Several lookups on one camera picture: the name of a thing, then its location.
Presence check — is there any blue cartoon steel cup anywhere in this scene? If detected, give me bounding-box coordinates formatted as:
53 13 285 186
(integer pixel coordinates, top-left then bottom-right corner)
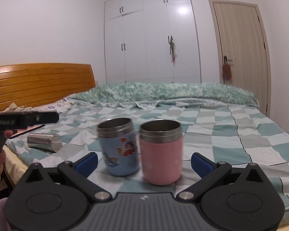
97 118 139 176

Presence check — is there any pink steel cup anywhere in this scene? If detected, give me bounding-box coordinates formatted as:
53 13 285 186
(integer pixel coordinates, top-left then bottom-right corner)
139 119 183 186

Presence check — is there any plain steel cup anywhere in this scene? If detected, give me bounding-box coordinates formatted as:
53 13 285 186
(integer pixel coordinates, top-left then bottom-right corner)
27 134 62 153

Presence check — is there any crumpled beige cloth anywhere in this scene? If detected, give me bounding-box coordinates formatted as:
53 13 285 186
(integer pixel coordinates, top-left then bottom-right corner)
0 103 33 113

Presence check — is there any pink notebook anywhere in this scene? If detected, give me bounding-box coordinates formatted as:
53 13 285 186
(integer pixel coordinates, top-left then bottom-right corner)
10 124 45 139

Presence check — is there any wooden headboard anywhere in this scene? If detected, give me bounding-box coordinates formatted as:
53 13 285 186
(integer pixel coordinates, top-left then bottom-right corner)
0 63 96 111

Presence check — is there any checkered teal blanket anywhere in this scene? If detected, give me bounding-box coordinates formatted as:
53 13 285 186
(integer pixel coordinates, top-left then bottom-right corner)
4 104 289 209

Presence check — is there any floral pillow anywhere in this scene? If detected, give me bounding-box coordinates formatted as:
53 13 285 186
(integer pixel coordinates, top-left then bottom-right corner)
40 99 72 114

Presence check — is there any brown hanging plush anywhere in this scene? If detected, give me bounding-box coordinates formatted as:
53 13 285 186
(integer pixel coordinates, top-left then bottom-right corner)
222 63 232 81

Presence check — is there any green patterned duvet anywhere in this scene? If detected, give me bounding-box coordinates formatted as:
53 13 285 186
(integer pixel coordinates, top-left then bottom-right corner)
67 82 259 109

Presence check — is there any beige door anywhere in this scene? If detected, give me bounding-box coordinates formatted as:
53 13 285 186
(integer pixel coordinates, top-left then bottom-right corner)
209 0 271 116

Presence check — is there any green hanging ornament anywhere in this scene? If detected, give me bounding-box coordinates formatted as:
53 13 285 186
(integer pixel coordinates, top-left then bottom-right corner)
168 36 177 65

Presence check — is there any white wardrobe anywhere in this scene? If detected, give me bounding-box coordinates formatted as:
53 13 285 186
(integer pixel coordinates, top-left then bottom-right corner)
104 0 201 84

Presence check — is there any black door handle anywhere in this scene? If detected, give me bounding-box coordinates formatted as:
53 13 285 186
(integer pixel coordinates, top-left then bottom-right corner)
223 56 233 64

